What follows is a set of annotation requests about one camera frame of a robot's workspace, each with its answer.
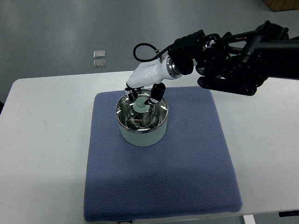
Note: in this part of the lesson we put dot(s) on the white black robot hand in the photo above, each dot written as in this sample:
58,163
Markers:
151,73

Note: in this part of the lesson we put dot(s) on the glass lid green knob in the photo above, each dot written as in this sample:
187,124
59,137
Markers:
124,106

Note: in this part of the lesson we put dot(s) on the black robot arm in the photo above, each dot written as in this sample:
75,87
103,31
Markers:
238,63

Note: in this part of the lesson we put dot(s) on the green steel pot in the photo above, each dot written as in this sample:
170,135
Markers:
144,139

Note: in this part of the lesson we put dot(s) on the upper metal floor plate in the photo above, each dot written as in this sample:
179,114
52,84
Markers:
99,54

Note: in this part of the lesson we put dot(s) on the blue fabric mat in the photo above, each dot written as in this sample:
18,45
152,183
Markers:
188,172

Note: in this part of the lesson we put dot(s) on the brown cardboard box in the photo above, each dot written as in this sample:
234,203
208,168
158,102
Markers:
282,5

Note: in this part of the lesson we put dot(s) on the wire steaming rack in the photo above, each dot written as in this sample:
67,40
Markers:
145,121

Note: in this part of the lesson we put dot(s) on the black bracket under table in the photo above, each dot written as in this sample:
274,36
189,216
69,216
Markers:
289,213

